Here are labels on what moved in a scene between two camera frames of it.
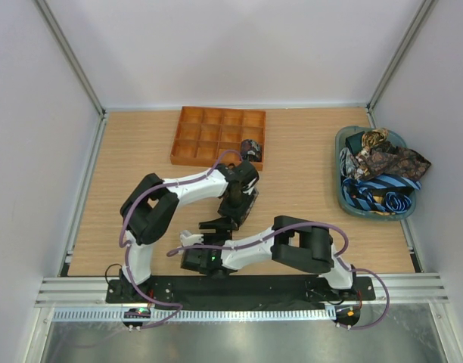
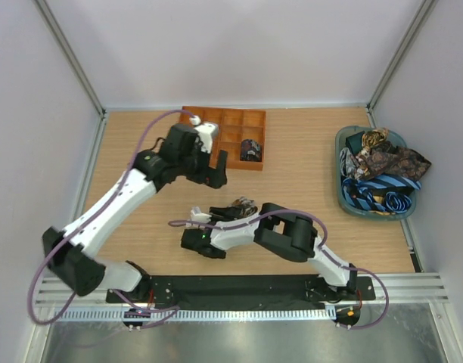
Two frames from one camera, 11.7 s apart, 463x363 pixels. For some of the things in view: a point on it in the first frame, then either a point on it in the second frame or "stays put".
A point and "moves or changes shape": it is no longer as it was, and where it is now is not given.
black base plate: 239,290 stays put
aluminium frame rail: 409,288 stays put
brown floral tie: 235,193 moves or changes shape
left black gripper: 238,214 -> 218,178
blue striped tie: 386,192 stays put
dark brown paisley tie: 385,158 stays put
